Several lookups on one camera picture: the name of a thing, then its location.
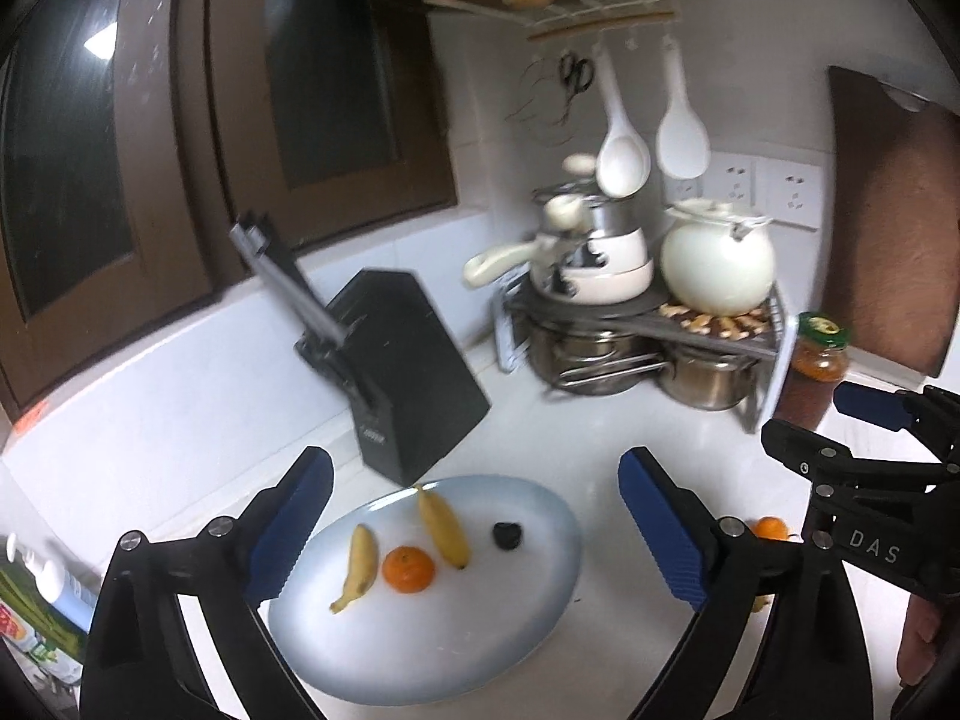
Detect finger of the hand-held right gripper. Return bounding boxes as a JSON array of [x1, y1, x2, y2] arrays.
[[760, 418, 960, 497], [835, 381, 960, 466]]

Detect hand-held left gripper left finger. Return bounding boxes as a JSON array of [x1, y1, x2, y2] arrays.
[[79, 446, 335, 720]]

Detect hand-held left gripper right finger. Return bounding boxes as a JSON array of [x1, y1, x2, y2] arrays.
[[617, 447, 875, 720]]

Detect slim yellow banana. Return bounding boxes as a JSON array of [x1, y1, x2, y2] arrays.
[[330, 523, 380, 614]]

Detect plump yellow banana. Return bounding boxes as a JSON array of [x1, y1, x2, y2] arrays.
[[415, 486, 472, 571]]

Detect pale blue oval plate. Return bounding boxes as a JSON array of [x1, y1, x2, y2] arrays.
[[268, 474, 584, 707]]

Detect person's right hand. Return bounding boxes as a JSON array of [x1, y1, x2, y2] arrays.
[[898, 598, 947, 685]]

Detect glass jar with orange sauce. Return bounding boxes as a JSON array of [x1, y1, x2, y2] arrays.
[[772, 313, 852, 428]]

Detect small steel pot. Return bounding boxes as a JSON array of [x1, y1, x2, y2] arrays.
[[658, 345, 760, 413]]

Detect wooden bead trivet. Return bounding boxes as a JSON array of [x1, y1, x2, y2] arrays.
[[658, 301, 771, 338]]

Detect brown wooden cutting board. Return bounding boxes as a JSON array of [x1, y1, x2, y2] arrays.
[[814, 66, 960, 381]]

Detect large steel pot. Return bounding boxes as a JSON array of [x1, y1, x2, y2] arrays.
[[529, 311, 670, 397]]

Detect black knife block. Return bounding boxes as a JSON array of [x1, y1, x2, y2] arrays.
[[294, 268, 492, 487]]

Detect white round ceramic pot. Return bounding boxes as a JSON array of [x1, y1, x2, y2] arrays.
[[660, 199, 778, 315]]

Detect white blue pump bottle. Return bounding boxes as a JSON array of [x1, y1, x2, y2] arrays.
[[6, 532, 100, 635]]

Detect cream frying pan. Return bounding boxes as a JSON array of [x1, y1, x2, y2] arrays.
[[531, 259, 655, 306]]

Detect green dish soap bottle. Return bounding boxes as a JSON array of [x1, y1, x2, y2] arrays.
[[0, 562, 85, 685]]

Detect white rice paddle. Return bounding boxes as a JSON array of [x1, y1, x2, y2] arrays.
[[656, 34, 713, 182]]

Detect white plastic ladle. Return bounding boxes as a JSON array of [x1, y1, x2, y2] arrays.
[[595, 41, 653, 198]]

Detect brown-framed window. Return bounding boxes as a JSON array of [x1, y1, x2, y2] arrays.
[[0, 0, 460, 425]]

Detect black-handled kitchen scissors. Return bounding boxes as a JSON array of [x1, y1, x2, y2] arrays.
[[295, 330, 357, 395]]

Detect white wall socket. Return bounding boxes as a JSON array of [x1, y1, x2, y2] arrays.
[[667, 154, 760, 203], [756, 157, 824, 232]]

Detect grey-handled knife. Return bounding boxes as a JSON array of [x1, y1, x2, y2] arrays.
[[229, 221, 342, 346], [244, 211, 350, 338]]

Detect cream saucepan with handle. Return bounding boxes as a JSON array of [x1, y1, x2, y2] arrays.
[[463, 227, 650, 287]]

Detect small scissors on wall hook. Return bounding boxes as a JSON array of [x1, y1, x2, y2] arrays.
[[558, 52, 598, 100]]

